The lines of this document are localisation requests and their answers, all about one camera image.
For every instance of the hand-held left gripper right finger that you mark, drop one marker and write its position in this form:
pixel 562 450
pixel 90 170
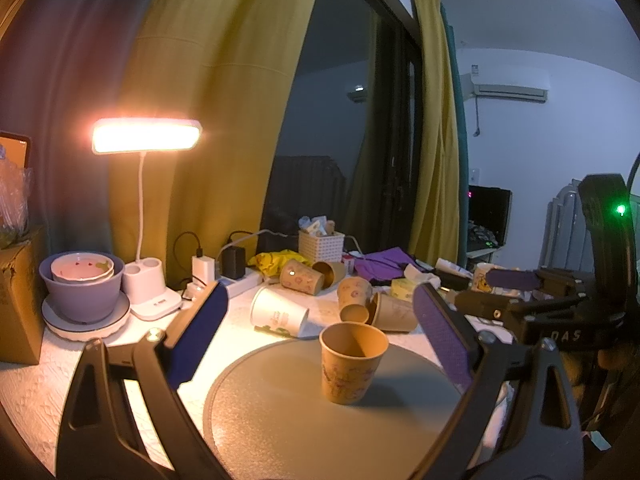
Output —
pixel 445 337

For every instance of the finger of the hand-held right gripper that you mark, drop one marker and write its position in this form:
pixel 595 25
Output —
pixel 510 278
pixel 492 307

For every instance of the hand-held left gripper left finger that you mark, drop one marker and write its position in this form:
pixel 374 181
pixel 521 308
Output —
pixel 200 335

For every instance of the brown paper cup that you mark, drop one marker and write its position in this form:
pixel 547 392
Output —
pixel 336 271
pixel 354 292
pixel 350 375
pixel 300 277
pixel 397 312

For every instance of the white cup with yellow print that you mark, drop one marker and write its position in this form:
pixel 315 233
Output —
pixel 481 280

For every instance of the white paper cup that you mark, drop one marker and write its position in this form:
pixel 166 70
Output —
pixel 280 312

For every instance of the white radiator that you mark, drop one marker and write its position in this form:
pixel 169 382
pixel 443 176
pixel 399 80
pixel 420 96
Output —
pixel 565 230

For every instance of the white tube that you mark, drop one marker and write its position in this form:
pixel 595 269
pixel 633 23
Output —
pixel 452 266

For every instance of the yellow box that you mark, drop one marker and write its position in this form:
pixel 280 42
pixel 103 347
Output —
pixel 404 290

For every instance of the white charger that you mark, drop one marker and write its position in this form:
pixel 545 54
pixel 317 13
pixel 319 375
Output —
pixel 203 269

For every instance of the white power strip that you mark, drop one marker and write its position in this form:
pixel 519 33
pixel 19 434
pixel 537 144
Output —
pixel 245 282

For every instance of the black monitor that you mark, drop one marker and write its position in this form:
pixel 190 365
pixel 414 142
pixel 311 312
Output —
pixel 490 210

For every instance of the black power adapter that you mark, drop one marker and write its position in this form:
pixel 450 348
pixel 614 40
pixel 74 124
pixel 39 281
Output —
pixel 233 262

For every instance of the purple cloth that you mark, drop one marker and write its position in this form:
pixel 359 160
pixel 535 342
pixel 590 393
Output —
pixel 385 262

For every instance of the yellow printed bag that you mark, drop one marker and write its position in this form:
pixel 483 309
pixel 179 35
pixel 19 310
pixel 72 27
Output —
pixel 270 260

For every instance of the grey round mat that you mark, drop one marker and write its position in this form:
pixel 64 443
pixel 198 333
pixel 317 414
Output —
pixel 280 410

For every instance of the purple bowl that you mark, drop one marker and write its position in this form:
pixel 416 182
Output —
pixel 85 300

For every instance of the teal curtain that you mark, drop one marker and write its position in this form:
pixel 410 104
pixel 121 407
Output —
pixel 461 160

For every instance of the white round base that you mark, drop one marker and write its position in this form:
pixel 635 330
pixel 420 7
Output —
pixel 65 329

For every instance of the white and pink bowl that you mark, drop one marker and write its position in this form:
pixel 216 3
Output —
pixel 80 270

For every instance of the white patterned basket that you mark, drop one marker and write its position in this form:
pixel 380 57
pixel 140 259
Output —
pixel 322 249

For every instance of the narrow yellow curtain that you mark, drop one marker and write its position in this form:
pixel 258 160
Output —
pixel 435 135

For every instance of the cardboard box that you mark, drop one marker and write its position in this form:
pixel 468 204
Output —
pixel 17 305

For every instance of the white air conditioner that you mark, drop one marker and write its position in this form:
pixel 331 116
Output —
pixel 510 82

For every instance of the white desk lamp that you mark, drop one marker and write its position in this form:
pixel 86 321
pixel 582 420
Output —
pixel 150 135

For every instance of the wide yellow curtain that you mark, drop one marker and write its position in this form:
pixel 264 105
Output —
pixel 220 110

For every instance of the clear plastic bag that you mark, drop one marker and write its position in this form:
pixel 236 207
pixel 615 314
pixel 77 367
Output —
pixel 12 200

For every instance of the dark glass sliding door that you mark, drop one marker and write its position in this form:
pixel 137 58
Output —
pixel 330 110

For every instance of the tablet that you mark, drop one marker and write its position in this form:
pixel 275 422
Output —
pixel 15 147

